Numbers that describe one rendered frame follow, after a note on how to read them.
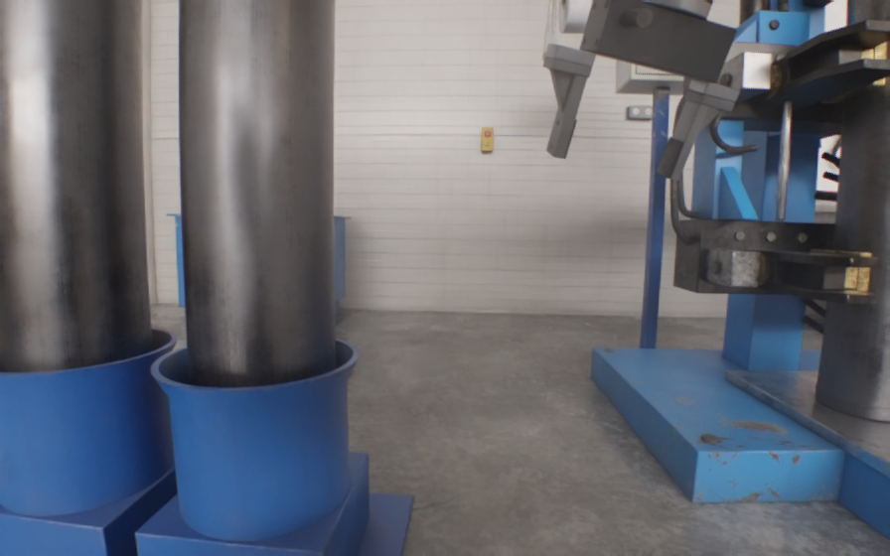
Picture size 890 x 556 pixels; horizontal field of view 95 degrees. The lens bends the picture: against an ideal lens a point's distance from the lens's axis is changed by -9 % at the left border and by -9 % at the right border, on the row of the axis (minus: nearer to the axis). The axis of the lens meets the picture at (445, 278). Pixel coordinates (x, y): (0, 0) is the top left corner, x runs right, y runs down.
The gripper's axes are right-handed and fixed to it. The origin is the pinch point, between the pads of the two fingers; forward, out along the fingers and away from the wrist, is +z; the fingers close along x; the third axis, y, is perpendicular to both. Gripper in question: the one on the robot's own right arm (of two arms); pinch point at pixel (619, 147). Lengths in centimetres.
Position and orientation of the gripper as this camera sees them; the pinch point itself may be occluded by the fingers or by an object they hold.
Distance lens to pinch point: 51.5
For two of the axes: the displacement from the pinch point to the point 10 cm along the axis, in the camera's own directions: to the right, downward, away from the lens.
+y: 0.8, 5.0, -8.6
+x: 9.8, 1.1, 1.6
